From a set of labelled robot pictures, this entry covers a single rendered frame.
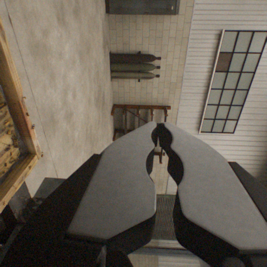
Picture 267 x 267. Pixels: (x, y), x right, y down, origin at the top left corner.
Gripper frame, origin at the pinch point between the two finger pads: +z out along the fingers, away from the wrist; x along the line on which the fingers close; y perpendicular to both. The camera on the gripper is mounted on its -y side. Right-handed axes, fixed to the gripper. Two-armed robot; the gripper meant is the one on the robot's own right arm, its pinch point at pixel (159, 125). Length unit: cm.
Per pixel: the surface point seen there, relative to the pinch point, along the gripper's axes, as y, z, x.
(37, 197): 25.2, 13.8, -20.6
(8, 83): 2.3, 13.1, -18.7
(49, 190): 25.2, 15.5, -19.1
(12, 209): 21.8, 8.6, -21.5
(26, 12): -1, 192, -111
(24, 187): 21.4, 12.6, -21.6
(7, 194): 14.1, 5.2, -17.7
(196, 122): 367, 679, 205
